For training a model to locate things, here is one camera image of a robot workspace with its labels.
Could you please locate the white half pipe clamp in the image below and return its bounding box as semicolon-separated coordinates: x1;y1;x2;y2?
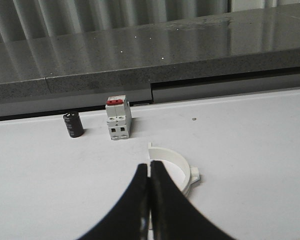
148;142;201;197

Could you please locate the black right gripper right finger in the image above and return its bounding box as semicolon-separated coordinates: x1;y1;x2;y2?
150;160;233;240

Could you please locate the white circuit breaker red switch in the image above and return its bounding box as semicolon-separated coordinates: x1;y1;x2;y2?
105;95;132;140

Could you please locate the grey stone countertop ledge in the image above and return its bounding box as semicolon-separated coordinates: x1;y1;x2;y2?
0;3;300;103

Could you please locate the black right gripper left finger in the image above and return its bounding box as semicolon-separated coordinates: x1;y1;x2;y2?
80;163;150;240

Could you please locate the black cylindrical capacitor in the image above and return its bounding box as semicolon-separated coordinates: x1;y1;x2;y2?
62;111;85;138

